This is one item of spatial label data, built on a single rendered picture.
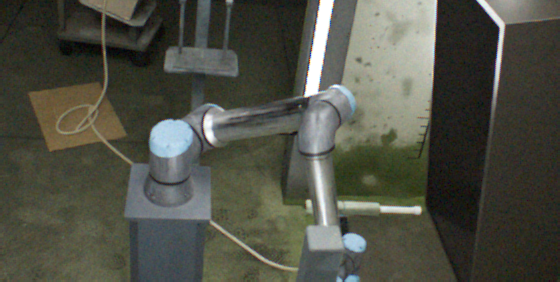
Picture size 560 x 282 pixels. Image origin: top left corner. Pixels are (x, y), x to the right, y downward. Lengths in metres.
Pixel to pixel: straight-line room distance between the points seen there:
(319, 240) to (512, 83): 1.09
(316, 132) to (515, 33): 0.66
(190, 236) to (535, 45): 1.40
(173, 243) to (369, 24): 1.26
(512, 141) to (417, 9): 1.11
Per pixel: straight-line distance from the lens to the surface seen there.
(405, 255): 3.29
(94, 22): 4.75
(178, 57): 3.03
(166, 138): 2.33
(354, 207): 2.67
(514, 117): 1.97
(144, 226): 2.45
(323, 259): 0.93
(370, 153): 3.33
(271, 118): 2.21
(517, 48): 1.84
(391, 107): 3.19
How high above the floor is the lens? 2.28
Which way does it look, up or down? 30 degrees down
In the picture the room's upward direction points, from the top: 11 degrees clockwise
